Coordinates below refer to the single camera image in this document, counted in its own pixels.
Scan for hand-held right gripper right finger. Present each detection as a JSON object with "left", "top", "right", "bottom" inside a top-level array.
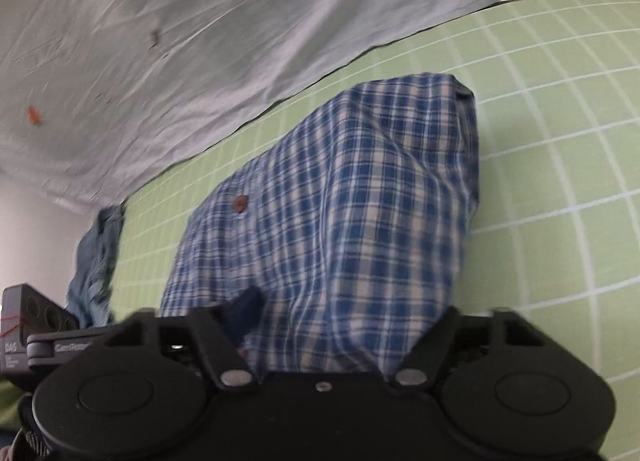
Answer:
[{"left": 386, "top": 305, "right": 547, "bottom": 390}]

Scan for green grid mat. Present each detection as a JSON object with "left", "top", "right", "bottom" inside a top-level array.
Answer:
[{"left": 0, "top": 0, "right": 640, "bottom": 461}]

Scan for blue denim jeans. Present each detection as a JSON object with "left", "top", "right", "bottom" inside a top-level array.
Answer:
[{"left": 66, "top": 203, "right": 126, "bottom": 327}]

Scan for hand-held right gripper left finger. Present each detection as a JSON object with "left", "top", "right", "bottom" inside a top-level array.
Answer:
[{"left": 104, "top": 286, "right": 267, "bottom": 392}]

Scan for grey carrot print sheet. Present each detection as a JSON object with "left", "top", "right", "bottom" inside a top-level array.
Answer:
[{"left": 0, "top": 0, "right": 640, "bottom": 206}]

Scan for blue plaid shirt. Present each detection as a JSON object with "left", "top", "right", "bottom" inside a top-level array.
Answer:
[{"left": 159, "top": 72, "right": 481, "bottom": 377}]

